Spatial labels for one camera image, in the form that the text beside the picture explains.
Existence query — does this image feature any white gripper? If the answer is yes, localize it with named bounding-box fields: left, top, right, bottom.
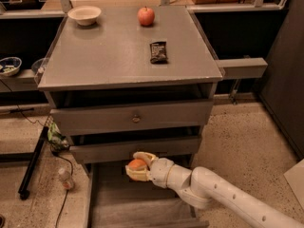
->
left=125, top=151, right=174, bottom=188

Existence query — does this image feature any orange fruit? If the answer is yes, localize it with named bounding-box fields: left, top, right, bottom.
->
left=128, top=159, right=147, bottom=171

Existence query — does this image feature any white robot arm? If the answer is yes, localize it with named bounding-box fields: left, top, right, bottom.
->
left=125, top=152, right=304, bottom=228

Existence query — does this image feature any middle grey drawer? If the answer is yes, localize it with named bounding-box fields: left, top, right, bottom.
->
left=70, top=136, right=201, bottom=163

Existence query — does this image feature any grey drawer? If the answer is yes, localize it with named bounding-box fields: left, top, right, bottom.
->
left=70, top=136, right=201, bottom=163
left=51, top=100, right=213, bottom=136
left=84, top=161, right=209, bottom=228

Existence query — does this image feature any bottom grey drawer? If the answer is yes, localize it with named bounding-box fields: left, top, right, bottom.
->
left=84, top=161, right=209, bottom=228

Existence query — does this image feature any top grey drawer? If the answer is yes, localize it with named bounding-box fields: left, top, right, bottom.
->
left=51, top=100, right=213, bottom=136

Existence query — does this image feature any grey drawer cabinet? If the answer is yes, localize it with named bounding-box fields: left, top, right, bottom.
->
left=37, top=5, right=224, bottom=176

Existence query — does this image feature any clear plastic bottle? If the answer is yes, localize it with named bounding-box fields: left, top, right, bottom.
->
left=58, top=168, right=74, bottom=190

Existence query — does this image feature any green snack bag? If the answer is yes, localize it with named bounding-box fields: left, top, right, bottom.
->
left=47, top=123, right=69, bottom=151

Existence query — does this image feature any dark snack packet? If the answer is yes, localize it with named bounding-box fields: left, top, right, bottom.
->
left=150, top=42, right=167, bottom=64

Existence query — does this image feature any black stand leg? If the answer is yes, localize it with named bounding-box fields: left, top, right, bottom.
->
left=18, top=126, right=48, bottom=200

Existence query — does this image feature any grey side shelf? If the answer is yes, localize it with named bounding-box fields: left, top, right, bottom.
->
left=216, top=58, right=268, bottom=80

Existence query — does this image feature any clear glass bowl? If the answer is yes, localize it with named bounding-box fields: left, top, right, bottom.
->
left=31, top=58, right=49, bottom=74

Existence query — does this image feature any red apple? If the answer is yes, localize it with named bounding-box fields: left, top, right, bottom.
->
left=137, top=7, right=155, bottom=27

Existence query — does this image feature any white bowl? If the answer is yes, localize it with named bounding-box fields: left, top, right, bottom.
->
left=67, top=6, right=102, bottom=26

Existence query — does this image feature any blue patterned bowl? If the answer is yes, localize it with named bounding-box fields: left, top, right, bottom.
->
left=0, top=57, right=22, bottom=77

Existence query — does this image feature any black cable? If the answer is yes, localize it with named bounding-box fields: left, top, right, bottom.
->
left=0, top=79, right=74, bottom=228

